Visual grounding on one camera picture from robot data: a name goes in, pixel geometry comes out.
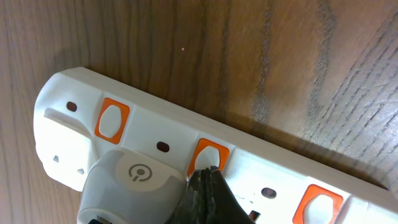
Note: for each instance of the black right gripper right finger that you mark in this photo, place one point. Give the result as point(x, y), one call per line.
point(221, 204)

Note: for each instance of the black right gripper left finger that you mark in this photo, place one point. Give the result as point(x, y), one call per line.
point(197, 205)

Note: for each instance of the grey white charger adapter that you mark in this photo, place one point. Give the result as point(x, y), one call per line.
point(129, 187)

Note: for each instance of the white power strip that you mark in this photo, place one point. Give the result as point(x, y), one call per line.
point(79, 115)

